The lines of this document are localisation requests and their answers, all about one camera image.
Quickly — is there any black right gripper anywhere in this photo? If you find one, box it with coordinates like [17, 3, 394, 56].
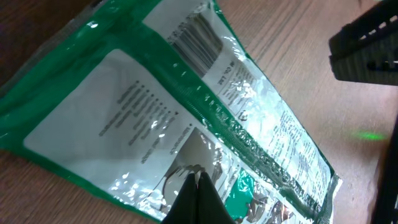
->
[329, 0, 397, 86]

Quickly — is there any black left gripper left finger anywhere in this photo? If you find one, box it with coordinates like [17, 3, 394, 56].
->
[161, 174, 197, 224]

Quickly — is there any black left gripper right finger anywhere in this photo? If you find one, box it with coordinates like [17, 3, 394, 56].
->
[197, 172, 235, 224]

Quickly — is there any green white wipes package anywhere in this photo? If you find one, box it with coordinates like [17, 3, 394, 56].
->
[1, 1, 341, 223]

